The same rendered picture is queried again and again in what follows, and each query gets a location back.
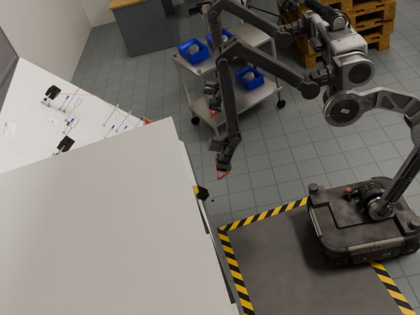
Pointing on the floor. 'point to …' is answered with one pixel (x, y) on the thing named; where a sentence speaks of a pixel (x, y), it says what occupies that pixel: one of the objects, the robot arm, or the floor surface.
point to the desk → (144, 24)
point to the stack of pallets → (374, 14)
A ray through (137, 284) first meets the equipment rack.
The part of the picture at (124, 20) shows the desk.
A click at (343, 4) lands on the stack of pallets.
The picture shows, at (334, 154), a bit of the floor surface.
